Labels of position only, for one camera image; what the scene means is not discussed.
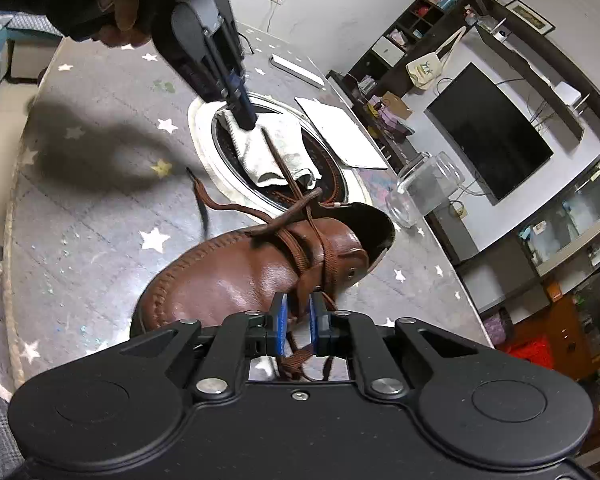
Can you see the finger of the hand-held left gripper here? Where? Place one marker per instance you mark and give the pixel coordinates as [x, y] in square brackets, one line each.
[237, 107]
[247, 100]

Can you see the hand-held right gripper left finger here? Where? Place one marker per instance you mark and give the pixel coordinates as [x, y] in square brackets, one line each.
[279, 325]

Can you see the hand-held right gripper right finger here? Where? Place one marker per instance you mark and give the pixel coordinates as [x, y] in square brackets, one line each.
[316, 325]

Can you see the brown shoelace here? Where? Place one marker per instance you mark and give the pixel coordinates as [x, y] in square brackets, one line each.
[279, 161]

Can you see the brown leather shoe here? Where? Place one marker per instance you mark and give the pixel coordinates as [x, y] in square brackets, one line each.
[220, 280]

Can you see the person's left hand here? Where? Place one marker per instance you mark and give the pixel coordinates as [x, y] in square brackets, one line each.
[122, 0]

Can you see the grey towel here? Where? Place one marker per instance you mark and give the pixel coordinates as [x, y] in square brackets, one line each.
[250, 155]

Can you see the white bar-shaped device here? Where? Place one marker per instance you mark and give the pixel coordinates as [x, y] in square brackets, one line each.
[297, 70]

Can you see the ruled paper stack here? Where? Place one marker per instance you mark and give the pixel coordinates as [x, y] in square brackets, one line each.
[340, 135]

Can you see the round black induction cooktop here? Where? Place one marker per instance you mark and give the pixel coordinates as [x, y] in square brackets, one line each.
[330, 170]

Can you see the dark cubby shelf unit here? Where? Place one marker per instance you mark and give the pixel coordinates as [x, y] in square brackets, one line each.
[361, 62]

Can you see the pink box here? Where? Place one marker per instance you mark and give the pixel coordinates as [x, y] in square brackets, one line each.
[390, 122]

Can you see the white drawer box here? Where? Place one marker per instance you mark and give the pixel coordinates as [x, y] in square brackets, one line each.
[389, 51]

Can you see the cardboard box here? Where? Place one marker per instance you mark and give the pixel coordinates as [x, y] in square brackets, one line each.
[397, 106]

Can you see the grey star tablecloth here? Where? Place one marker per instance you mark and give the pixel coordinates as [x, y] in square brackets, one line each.
[105, 200]

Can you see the clear plastic mug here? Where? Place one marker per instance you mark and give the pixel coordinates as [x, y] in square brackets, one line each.
[420, 190]

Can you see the cream tote bag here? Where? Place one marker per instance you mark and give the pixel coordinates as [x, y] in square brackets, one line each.
[425, 72]

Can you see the red plastic stool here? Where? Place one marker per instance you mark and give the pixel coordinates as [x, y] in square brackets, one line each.
[527, 352]

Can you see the black flat-screen television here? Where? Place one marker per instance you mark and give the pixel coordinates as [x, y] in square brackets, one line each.
[490, 135]

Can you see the glass display cabinet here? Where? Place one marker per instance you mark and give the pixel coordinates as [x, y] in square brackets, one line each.
[580, 210]

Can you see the framed picture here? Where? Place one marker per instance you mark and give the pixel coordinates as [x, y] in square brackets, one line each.
[530, 16]

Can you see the dark wall shelf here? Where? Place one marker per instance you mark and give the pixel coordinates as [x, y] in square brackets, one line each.
[530, 70]

